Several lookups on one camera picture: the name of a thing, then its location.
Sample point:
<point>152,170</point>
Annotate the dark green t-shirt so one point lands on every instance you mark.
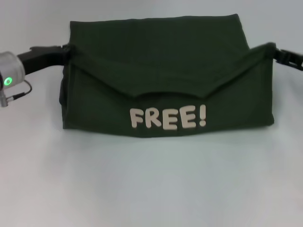
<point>165,71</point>

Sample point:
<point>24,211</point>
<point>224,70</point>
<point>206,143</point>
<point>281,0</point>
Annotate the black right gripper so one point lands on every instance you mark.
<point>294,62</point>

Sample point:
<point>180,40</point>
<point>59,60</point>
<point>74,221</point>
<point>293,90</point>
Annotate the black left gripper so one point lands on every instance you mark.
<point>42,59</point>

